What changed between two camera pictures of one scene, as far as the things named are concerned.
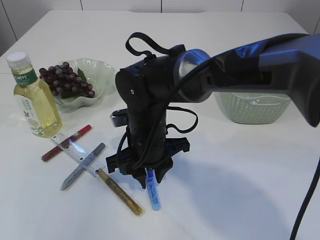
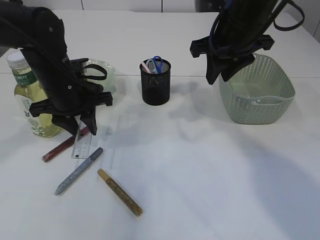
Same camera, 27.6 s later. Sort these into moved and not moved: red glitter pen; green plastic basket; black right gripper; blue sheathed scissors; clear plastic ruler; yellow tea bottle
Moved: clear plastic ruler; blue sheathed scissors; black right gripper
Not moved: green plastic basket; red glitter pen; yellow tea bottle
